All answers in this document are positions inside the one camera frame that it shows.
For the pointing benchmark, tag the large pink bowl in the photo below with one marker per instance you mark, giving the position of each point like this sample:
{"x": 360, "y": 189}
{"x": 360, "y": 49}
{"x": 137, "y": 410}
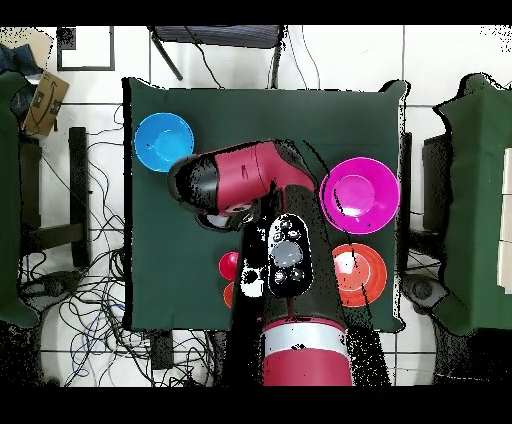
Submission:
{"x": 364, "y": 196}

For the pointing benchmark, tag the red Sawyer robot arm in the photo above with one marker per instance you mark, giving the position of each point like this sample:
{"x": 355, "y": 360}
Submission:
{"x": 256, "y": 172}

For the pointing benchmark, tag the red cup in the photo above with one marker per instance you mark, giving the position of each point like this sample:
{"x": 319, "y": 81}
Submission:
{"x": 228, "y": 264}

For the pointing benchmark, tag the orange cup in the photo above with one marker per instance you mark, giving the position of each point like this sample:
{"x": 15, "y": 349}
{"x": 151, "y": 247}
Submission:
{"x": 228, "y": 295}

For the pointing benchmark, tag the dark green table cloth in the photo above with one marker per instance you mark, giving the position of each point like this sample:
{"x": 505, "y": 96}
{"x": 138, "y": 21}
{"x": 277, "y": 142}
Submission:
{"x": 260, "y": 116}

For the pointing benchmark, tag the large light blue bowl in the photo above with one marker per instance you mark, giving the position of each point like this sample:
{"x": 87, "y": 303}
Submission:
{"x": 162, "y": 142}

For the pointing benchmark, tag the large orange bowl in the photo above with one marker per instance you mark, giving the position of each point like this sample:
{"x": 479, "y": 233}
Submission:
{"x": 370, "y": 276}

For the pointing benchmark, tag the black power strip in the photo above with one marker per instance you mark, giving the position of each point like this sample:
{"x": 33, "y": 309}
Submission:
{"x": 162, "y": 352}

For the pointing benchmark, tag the black metal stand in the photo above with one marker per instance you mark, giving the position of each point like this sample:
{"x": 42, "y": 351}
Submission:
{"x": 220, "y": 36}

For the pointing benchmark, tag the black box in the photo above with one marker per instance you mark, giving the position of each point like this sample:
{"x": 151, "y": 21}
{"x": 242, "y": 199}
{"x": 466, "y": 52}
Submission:
{"x": 436, "y": 180}

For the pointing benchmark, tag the green cloth covered table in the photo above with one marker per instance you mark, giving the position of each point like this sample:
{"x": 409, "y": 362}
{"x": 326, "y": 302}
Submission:
{"x": 476, "y": 200}
{"x": 8, "y": 200}

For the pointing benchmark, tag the brown cardboard box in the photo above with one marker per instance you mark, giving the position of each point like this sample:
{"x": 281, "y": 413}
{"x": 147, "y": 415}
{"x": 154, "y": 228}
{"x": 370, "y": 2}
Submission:
{"x": 46, "y": 104}

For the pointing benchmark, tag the blue fabric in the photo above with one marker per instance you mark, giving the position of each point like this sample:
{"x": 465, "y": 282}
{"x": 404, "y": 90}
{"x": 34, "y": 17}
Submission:
{"x": 16, "y": 60}

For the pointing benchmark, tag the black bench frame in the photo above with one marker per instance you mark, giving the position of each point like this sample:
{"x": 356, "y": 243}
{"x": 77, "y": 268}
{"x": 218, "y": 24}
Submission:
{"x": 78, "y": 180}

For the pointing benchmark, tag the black square frame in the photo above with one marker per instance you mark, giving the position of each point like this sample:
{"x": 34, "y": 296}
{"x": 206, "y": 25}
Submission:
{"x": 66, "y": 38}

